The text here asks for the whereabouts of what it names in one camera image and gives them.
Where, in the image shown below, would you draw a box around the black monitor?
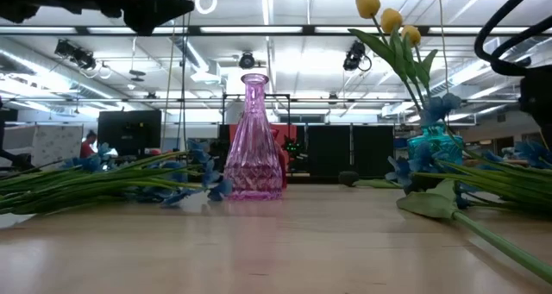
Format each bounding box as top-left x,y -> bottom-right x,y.
97,109 -> 163,157

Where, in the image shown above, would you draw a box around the green artificial flower stems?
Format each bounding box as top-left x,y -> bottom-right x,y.
400,25 -> 439,114

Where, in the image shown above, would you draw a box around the black hanging camera light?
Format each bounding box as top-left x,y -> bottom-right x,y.
342,39 -> 373,73
238,51 -> 257,70
53,38 -> 98,71

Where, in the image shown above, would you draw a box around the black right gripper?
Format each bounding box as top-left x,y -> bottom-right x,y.
519,65 -> 552,148

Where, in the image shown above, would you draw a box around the black partition panel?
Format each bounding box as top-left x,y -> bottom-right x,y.
308,124 -> 352,178
353,124 -> 396,178

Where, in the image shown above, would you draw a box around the white board panel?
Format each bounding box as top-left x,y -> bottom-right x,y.
32,124 -> 84,171

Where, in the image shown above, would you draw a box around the white hanging cable loop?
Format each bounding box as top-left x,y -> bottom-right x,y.
193,0 -> 218,16

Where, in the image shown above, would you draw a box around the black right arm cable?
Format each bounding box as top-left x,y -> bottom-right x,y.
474,0 -> 552,78

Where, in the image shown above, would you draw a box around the pink glass vase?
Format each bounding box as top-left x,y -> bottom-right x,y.
223,72 -> 285,201

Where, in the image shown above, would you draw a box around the person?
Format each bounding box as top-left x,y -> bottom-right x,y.
79,129 -> 98,160

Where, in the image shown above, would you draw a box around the yellow artificial tulip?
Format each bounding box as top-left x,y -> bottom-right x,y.
379,8 -> 428,114
348,0 -> 426,114

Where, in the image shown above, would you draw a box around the black artificial tulip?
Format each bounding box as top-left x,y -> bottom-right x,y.
396,175 -> 552,285
338,170 -> 405,190

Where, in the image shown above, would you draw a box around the teal glass vase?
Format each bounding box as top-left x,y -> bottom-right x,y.
406,123 -> 465,191

